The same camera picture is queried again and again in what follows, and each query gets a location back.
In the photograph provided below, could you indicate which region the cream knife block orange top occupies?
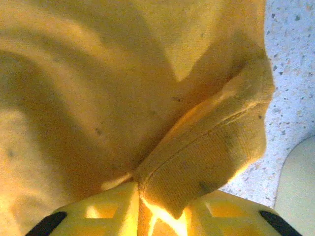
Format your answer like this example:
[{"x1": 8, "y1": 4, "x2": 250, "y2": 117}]
[{"x1": 274, "y1": 136, "x2": 315, "y2": 236}]

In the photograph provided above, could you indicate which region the yellow t-shirt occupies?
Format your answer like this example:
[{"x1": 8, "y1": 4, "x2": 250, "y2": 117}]
[{"x1": 0, "y1": 0, "x2": 276, "y2": 236}]

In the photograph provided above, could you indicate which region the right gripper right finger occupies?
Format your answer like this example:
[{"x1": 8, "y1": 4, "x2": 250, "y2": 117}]
[{"x1": 139, "y1": 190, "x2": 304, "y2": 236}]

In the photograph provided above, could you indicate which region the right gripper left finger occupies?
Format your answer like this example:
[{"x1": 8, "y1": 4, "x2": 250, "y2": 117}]
[{"x1": 27, "y1": 182, "x2": 140, "y2": 236}]

